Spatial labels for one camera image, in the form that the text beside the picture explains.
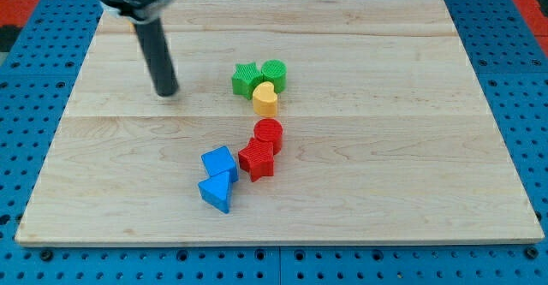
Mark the red cylinder block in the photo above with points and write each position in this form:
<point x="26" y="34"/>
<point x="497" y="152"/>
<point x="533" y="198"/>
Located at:
<point x="269" y="130"/>

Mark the red star block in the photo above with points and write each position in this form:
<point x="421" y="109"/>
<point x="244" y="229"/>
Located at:
<point x="257" y="158"/>

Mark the yellow heart block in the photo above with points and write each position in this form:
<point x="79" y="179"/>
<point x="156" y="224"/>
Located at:
<point x="264" y="100"/>

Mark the light wooden board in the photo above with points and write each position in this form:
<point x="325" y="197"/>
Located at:
<point x="387" y="136"/>

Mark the green cylinder block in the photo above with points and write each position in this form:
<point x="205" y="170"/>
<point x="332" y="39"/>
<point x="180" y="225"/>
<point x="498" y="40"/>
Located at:
<point x="275" y="71"/>

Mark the green star block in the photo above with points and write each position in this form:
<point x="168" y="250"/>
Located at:
<point x="245" y="79"/>

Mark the blue cube block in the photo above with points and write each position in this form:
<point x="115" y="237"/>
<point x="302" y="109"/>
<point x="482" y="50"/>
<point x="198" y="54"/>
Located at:
<point x="220" y="160"/>

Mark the blue triangle block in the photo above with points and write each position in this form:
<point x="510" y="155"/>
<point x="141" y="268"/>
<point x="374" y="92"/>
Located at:
<point x="217" y="191"/>

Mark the black cylindrical pointer rod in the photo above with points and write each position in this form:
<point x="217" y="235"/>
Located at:
<point x="156" y="53"/>

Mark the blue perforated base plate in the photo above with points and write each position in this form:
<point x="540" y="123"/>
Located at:
<point x="41" y="68"/>

